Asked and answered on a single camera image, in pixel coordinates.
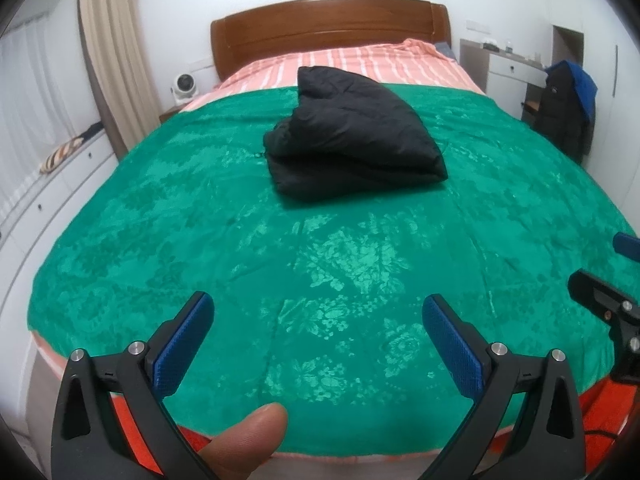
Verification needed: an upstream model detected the white sheer curtain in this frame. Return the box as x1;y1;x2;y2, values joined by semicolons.
0;7;101;176

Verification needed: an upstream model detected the beige curtain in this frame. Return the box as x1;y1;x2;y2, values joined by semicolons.
77;0;162;161

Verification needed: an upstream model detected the black puffer jacket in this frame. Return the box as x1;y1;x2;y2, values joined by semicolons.
263;66;448;203

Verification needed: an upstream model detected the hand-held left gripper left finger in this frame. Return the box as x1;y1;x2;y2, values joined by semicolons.
50;291;216;480

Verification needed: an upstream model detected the striped cushion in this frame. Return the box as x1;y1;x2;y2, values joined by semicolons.
40;122;103;176

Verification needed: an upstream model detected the blue garment on chair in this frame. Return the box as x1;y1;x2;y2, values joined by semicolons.
545;60;599;126

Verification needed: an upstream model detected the white drawer cabinet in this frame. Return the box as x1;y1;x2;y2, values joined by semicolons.
0;130;126;431

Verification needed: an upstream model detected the green floral blanket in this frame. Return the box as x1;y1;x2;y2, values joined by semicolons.
27;84;640;458

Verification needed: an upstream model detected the pink striped bed sheet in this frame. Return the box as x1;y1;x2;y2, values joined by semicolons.
181;38;487;113

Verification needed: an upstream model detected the small white fan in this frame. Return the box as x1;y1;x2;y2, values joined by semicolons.
171;72;199;107

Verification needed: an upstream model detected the white desk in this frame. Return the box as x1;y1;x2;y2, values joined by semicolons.
459;37;551;121

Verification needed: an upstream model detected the orange bed cover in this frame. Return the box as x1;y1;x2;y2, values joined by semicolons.
30;330;640;480

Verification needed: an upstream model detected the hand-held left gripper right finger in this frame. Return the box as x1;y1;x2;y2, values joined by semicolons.
420;294;587;480

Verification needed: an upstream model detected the person's left hand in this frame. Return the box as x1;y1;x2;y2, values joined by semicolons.
197;402;289;480

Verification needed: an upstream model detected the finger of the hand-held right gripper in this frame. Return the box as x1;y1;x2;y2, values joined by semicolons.
614;232;640;257
567;269;640;386

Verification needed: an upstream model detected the black coat on chair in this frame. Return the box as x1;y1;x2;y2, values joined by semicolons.
530;62;596;161

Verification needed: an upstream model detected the wooden headboard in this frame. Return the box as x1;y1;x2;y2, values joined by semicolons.
210;0;452;83

